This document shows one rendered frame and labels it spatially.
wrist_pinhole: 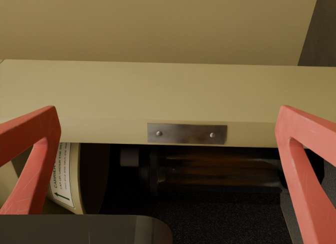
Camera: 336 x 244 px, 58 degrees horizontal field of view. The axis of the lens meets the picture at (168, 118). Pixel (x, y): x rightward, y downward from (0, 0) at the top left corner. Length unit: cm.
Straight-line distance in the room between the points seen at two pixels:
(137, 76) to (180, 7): 36
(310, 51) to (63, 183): 52
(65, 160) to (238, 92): 21
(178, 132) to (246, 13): 46
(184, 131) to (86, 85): 11
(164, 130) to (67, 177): 15
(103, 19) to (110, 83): 39
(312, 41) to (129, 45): 38
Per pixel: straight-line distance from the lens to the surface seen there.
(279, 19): 71
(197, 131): 27
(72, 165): 36
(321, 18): 66
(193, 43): 70
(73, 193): 38
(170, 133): 27
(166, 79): 32
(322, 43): 64
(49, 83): 33
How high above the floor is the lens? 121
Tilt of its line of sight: 1 degrees up
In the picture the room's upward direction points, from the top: 89 degrees counter-clockwise
